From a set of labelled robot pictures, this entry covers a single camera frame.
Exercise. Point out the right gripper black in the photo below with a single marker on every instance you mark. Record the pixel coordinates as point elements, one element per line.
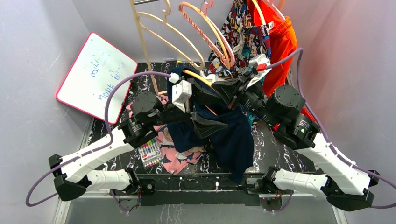
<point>228,89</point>

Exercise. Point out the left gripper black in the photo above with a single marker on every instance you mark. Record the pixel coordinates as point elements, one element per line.
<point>203,128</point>

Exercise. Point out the orange hanger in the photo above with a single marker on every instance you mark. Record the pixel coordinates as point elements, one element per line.
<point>198,77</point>

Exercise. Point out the navy blue shorts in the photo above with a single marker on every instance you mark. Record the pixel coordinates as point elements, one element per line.
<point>233,146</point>

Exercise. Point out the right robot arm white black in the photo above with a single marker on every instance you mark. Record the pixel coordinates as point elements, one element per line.
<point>340,184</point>

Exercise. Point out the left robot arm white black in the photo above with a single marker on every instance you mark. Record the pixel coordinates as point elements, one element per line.
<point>78,173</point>

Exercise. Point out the beige shorts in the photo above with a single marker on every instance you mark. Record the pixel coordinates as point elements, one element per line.
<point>196,150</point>

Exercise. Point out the comic print shorts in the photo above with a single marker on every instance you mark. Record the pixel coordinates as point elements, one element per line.
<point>246,41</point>

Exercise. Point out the pink patterned shorts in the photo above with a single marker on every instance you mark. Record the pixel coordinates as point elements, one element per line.
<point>174,161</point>

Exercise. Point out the orange shorts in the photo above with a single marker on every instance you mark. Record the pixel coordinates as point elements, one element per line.
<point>282,39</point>

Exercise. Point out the yellow hanger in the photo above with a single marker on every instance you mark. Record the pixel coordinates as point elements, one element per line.
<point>257,6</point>

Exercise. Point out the beige wooden hanger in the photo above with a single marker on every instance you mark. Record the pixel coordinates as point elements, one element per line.
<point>197,64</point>

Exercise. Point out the colour marker pack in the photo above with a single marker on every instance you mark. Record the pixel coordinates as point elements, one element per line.
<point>150,154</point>

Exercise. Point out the pink framed whiteboard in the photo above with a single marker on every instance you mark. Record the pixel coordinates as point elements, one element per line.
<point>97,69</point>

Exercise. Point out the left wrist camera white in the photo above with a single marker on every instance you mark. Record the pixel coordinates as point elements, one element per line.
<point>181,91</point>

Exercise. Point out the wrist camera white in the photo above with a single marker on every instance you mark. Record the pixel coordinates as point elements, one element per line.
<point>181,91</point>
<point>259,65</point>

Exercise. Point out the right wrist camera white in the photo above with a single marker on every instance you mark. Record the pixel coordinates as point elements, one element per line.
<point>259,65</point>

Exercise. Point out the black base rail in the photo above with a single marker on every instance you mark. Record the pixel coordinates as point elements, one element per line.
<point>159,189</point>

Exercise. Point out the wooden rack frame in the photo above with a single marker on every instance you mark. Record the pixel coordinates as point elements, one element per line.
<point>143,43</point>

